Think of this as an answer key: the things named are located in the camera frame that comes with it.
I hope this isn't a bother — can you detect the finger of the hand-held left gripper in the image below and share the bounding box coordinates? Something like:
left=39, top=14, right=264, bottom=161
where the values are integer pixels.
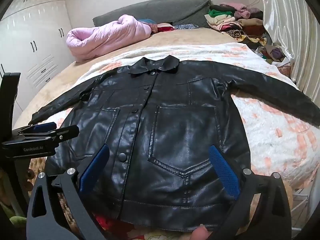
left=11, top=122, right=57, bottom=137
left=24, top=126, right=80, bottom=146

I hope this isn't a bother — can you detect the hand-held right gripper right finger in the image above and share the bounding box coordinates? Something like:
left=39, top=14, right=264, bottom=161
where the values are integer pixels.
left=207, top=145, right=293, bottom=240

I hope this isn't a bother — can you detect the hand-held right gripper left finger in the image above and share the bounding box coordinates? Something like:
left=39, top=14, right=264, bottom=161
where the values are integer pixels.
left=26, top=144, right=110, bottom=240

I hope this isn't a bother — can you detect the black leather jacket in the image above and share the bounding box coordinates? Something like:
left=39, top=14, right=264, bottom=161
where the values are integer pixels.
left=28, top=56, right=320, bottom=232

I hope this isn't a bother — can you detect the pile of folded clothes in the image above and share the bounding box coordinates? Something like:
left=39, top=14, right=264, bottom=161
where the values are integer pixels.
left=204, top=2, right=285, bottom=63

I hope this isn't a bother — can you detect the person's right hand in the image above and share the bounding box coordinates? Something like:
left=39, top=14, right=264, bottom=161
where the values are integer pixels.
left=191, top=225, right=213, bottom=240

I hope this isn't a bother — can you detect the red cloth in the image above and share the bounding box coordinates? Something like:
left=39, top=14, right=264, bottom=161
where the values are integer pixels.
left=94, top=211, right=133, bottom=233

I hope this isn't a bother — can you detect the white and orange blanket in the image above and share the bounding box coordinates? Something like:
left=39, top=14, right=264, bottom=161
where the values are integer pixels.
left=50, top=42, right=318, bottom=190

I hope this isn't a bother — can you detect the floral bed cover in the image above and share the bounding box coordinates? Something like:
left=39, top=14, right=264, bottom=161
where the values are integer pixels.
left=135, top=227, right=193, bottom=240

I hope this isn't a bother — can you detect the white wardrobe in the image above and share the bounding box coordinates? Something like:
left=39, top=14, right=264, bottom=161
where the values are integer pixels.
left=0, top=0, right=75, bottom=120

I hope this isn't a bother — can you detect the pink quilt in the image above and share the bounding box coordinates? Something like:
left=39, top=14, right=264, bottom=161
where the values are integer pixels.
left=66, top=15, right=152, bottom=62

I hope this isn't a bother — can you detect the red pillow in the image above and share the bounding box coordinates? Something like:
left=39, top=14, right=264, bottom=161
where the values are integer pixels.
left=157, top=23, right=175, bottom=33

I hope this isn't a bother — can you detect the blue patterned cloth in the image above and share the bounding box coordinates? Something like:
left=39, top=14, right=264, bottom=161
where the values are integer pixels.
left=174, top=23, right=199, bottom=30

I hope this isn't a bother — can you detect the white satin curtain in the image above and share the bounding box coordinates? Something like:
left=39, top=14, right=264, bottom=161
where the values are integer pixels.
left=261, top=0, right=320, bottom=100

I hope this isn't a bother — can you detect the grey headboard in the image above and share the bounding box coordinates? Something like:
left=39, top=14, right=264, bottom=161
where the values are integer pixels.
left=92, top=0, right=212, bottom=29

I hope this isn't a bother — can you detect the white wire rack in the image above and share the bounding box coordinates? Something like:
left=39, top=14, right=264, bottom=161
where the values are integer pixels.
left=291, top=187, right=316, bottom=230

